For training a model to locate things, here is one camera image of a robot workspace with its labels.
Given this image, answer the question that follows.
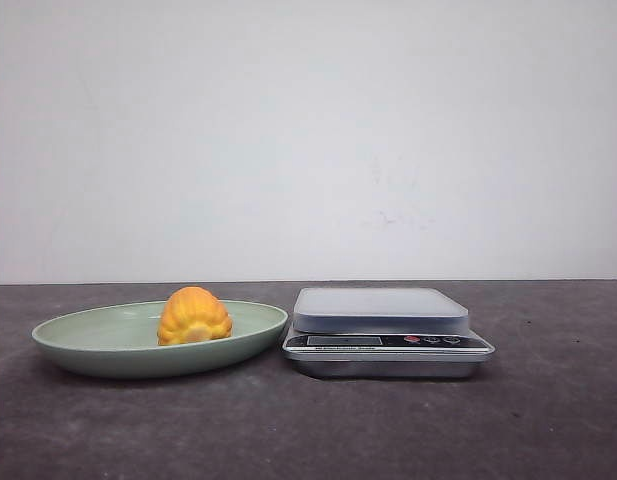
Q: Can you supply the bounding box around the silver digital kitchen scale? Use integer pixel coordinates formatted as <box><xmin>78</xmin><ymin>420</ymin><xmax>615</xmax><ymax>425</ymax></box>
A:
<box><xmin>282</xmin><ymin>287</ymin><xmax>495</xmax><ymax>378</ymax></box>

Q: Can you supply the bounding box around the light green oval plate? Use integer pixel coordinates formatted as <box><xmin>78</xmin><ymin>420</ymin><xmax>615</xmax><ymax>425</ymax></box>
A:
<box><xmin>31</xmin><ymin>300</ymin><xmax>288</xmax><ymax>379</ymax></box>

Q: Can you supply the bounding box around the yellow corn piece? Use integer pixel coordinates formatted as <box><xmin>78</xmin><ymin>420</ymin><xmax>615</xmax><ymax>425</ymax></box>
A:
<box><xmin>157</xmin><ymin>286</ymin><xmax>233</xmax><ymax>346</ymax></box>

